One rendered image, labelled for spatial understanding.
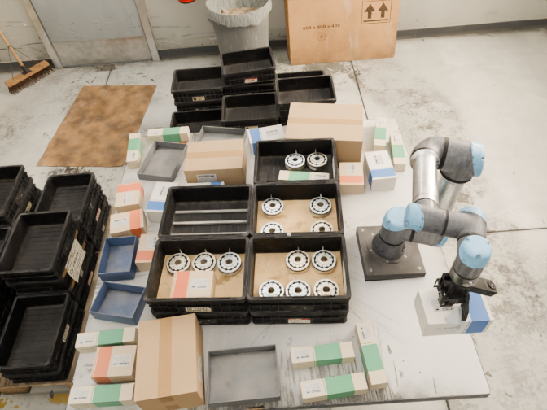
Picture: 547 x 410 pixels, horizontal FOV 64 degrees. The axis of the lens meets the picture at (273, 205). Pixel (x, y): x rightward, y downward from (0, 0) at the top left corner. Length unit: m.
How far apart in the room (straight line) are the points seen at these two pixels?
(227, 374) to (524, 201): 2.44
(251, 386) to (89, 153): 2.69
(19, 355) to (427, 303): 2.07
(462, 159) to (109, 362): 1.50
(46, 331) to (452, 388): 2.02
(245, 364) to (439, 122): 2.74
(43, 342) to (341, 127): 1.94
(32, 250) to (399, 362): 2.00
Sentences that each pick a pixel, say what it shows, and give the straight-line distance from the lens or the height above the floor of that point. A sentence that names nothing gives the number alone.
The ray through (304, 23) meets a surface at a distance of 4.42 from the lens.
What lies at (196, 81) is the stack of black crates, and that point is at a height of 0.38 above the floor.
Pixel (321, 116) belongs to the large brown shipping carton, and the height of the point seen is 0.90.
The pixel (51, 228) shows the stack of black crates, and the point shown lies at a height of 0.49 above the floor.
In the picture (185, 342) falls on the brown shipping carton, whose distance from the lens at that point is 1.76.
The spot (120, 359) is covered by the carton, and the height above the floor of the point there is 0.77.
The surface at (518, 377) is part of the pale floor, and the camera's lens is 2.80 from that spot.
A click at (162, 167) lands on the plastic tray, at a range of 2.57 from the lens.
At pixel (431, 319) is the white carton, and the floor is 1.14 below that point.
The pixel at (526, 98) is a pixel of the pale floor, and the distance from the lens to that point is 4.44.
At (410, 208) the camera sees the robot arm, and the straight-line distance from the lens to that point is 1.29.
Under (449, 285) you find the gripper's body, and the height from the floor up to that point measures 1.30.
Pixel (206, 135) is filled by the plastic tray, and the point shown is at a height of 0.70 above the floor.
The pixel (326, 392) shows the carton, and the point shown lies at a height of 0.76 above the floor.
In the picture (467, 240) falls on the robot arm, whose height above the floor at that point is 1.46.
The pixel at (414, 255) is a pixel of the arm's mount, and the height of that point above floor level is 0.74.
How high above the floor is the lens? 2.43
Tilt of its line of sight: 50 degrees down
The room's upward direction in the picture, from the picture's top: 6 degrees counter-clockwise
